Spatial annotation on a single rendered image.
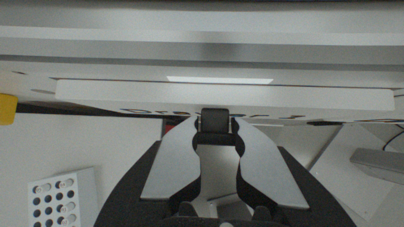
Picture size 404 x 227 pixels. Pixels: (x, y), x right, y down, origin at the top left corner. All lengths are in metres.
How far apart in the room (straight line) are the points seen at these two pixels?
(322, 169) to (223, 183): 0.67
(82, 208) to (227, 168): 0.89
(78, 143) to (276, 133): 1.08
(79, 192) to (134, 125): 0.14
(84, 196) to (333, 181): 1.32
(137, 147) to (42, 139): 0.20
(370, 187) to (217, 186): 0.99
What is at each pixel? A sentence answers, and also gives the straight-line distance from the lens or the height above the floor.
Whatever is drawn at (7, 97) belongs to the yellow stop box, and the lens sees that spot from 0.34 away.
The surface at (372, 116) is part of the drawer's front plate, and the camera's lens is 0.24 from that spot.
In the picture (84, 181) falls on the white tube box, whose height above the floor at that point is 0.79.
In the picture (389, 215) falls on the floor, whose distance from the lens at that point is 1.69.
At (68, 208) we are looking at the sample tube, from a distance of 0.35.
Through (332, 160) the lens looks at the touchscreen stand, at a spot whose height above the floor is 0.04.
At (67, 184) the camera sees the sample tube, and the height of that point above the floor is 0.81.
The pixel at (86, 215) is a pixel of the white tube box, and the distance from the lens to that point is 0.36.
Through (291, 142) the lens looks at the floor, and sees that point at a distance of 1.21.
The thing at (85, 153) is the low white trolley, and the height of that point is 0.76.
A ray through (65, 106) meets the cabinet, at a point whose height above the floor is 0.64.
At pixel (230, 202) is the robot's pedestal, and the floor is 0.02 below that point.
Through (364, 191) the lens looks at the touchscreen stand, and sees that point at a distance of 1.50.
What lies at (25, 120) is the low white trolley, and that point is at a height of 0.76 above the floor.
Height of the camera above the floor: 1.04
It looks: 83 degrees down
